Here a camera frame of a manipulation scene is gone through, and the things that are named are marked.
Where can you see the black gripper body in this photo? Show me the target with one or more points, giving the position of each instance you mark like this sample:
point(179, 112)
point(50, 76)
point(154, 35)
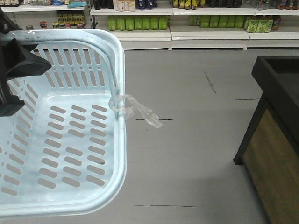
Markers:
point(16, 61)

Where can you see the light blue plastic basket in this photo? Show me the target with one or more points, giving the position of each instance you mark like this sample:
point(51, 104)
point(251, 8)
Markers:
point(64, 152)

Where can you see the clear plastic tag strip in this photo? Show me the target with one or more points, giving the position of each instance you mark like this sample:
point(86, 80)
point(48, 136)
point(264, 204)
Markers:
point(126, 106)

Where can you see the white store shelving unit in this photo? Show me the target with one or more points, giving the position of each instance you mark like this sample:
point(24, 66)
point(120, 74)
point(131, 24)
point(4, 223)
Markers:
point(162, 24)

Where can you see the black wooden produce stand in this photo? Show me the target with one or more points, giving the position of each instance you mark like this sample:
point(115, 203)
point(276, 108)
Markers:
point(270, 147)

